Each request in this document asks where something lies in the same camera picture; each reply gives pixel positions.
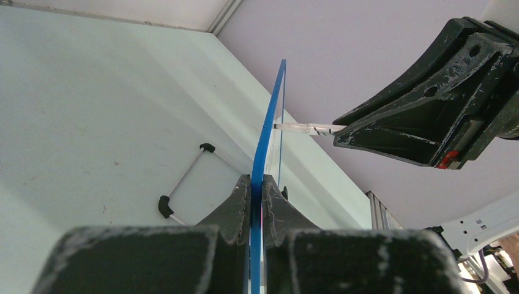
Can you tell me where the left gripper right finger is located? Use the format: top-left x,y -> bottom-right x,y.
262,175 -> 466,293

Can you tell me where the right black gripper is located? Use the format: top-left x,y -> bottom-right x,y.
333,17 -> 518,170

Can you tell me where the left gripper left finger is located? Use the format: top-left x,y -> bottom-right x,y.
32,175 -> 252,293

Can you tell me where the blue framed whiteboard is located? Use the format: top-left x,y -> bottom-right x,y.
249,59 -> 286,293

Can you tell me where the black whiteboard marker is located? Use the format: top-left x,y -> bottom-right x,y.
274,122 -> 346,136

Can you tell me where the white wire whiteboard stand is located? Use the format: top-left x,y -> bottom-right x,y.
157,143 -> 244,227

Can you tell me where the aluminium frame rail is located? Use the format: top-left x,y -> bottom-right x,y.
366,191 -> 403,230

